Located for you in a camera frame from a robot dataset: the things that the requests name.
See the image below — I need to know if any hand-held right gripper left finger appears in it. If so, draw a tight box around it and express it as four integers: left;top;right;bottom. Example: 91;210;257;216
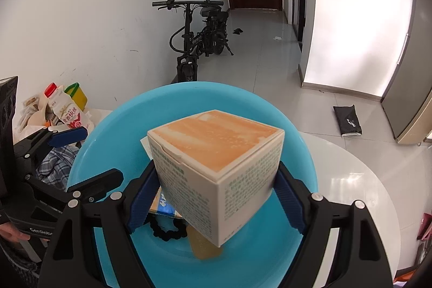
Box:
39;160;163;288

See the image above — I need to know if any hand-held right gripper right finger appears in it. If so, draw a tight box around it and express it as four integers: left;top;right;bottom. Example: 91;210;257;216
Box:
273;161;395;288

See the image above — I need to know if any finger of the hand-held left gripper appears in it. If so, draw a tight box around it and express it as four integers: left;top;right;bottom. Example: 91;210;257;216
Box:
25;168;124;211
20;125;89;160

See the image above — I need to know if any blue plastic basin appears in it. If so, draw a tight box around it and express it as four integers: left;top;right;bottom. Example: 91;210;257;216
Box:
66;82;318;288

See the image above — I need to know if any orange translucent soap box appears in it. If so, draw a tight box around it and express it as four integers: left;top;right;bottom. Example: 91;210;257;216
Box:
187;224;224;260

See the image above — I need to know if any cream box with orange face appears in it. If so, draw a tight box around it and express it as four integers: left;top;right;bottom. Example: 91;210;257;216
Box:
147;109;285;247

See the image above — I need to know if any person's left forearm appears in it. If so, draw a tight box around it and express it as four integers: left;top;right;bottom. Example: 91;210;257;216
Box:
0;237;41;288

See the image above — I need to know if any person's left hand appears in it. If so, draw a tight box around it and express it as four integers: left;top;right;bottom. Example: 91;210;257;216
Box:
0;222;49;244

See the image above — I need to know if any gold and blue packet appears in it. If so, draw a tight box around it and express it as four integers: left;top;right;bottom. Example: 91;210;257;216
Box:
148;188;183;219

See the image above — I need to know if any red capped milk bottle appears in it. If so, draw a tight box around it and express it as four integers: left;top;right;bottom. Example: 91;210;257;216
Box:
45;82;86;131

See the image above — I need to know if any plaid cloth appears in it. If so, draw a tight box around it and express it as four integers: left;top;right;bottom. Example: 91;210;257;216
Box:
35;144;82;191

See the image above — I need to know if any yellow bottle with green cap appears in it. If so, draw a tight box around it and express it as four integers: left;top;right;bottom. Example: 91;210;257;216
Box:
64;82;89;113

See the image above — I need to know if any white paper card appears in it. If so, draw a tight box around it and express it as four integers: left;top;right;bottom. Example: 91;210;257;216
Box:
140;136;153;161

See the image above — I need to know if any black flat bag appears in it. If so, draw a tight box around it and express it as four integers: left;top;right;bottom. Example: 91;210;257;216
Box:
333;105;363;137

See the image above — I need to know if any pink item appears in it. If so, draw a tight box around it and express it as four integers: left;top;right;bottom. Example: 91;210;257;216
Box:
417;212;432;241

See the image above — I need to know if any black folding bicycle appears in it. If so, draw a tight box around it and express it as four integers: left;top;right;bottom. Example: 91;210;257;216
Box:
152;0;235;84

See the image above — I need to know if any black hair tie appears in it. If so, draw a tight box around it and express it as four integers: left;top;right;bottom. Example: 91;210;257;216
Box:
148;215;188;242

